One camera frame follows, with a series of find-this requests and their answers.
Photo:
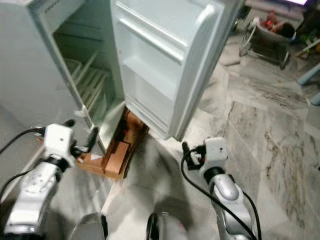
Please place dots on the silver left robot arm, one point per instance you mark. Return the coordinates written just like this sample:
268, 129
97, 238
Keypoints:
32, 195

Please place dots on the red brick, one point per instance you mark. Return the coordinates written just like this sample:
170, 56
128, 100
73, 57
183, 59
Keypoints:
116, 159
136, 127

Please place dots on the grey right robot leg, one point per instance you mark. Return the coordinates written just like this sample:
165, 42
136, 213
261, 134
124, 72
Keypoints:
167, 227

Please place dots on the grey robot leg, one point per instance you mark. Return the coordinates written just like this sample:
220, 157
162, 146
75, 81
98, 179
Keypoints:
167, 227
89, 227

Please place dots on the grey left robot leg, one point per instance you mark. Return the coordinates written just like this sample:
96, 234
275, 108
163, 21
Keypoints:
89, 227

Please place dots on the blue grey tube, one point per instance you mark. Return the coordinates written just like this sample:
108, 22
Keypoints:
316, 98
310, 75

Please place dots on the small red item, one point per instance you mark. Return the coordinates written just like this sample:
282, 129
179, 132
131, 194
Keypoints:
271, 23

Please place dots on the pale wooden stick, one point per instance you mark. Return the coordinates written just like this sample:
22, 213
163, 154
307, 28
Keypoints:
307, 48

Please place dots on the bright lit screen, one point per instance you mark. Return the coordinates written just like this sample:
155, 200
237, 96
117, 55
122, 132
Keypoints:
297, 2

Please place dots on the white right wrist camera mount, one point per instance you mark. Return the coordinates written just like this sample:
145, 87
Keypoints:
216, 152

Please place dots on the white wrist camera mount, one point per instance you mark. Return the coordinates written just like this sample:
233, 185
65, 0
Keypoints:
59, 140
216, 152

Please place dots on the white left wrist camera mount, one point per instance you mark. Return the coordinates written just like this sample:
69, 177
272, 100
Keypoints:
59, 140

